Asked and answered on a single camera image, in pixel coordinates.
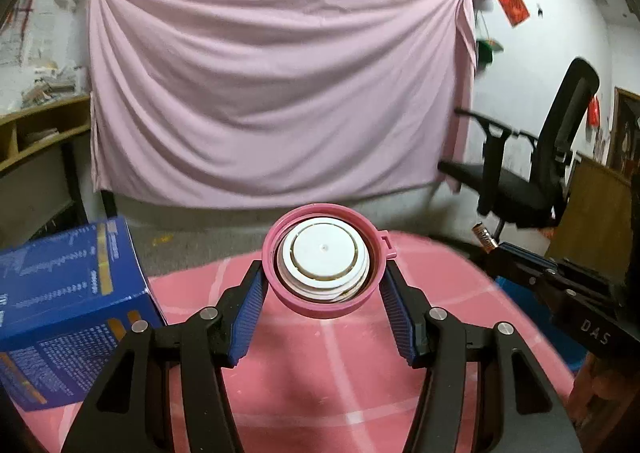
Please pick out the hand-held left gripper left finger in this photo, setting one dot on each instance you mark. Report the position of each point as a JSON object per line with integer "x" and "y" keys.
{"x": 247, "y": 318}

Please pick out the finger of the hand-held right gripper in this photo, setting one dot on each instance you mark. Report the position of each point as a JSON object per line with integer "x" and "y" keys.
{"x": 522, "y": 260}

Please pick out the wooden wall shelf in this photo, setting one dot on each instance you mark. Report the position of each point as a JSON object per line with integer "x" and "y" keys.
{"x": 45, "y": 110}

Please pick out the blue cardboard box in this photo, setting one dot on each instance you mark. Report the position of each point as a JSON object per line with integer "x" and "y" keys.
{"x": 65, "y": 303}

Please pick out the black office chair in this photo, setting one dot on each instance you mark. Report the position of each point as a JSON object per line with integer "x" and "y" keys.
{"x": 520, "y": 193}

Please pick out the wooden desk panel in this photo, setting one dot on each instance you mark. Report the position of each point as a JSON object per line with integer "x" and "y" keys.
{"x": 595, "y": 213}

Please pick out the pink round lid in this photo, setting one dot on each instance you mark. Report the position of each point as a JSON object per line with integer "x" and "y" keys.
{"x": 325, "y": 248}

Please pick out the green cap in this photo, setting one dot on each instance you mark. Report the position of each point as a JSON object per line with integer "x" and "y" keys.
{"x": 487, "y": 50}

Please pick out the pink checked bedsheet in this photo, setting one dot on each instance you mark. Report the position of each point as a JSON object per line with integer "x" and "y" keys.
{"x": 325, "y": 383}

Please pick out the blue plastic bucket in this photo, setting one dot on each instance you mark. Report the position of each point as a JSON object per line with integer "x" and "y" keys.
{"x": 520, "y": 295}

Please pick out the pink hanging sheet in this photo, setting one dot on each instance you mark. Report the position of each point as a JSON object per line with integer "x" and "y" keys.
{"x": 275, "y": 98}

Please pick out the wall calendar sheets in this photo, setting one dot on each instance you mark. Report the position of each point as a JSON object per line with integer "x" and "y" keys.
{"x": 12, "y": 43}

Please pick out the stack of papers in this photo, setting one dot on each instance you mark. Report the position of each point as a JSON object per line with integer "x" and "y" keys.
{"x": 50, "y": 85}

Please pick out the red paper envelope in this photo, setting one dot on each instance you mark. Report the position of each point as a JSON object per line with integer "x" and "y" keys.
{"x": 510, "y": 0}

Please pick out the red hanging bag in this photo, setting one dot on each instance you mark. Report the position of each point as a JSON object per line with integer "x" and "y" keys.
{"x": 594, "y": 112}

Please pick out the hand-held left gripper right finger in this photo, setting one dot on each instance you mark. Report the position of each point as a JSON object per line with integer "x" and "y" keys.
{"x": 400, "y": 318}

